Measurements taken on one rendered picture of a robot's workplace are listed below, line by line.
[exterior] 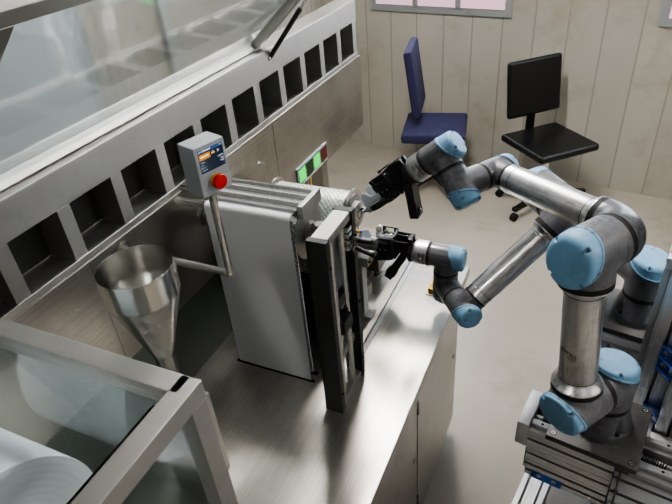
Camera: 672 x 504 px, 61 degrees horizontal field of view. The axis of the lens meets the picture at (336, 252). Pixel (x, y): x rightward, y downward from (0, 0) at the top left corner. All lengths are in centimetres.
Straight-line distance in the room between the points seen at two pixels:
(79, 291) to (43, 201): 21
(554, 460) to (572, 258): 75
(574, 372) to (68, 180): 116
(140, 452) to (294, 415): 94
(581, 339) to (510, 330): 183
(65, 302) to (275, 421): 62
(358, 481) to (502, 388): 154
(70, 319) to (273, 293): 49
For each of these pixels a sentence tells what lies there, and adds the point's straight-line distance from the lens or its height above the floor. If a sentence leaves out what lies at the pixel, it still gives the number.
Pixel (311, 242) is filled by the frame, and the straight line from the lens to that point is 123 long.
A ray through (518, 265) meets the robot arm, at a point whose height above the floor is 115.
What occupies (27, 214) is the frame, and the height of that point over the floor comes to 160.
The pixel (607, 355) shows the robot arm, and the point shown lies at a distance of 159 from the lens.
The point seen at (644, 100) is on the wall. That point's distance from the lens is 435.
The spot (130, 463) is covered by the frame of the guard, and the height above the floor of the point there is 160.
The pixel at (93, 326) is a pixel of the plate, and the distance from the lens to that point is 139.
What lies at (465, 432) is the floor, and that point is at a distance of 269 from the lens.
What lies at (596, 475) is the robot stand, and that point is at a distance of 180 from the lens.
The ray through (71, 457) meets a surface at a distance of 73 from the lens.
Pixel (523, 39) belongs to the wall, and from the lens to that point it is 441.
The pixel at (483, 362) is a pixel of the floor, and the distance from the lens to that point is 299.
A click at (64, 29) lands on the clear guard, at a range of 87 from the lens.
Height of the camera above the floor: 211
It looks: 34 degrees down
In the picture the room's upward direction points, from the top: 5 degrees counter-clockwise
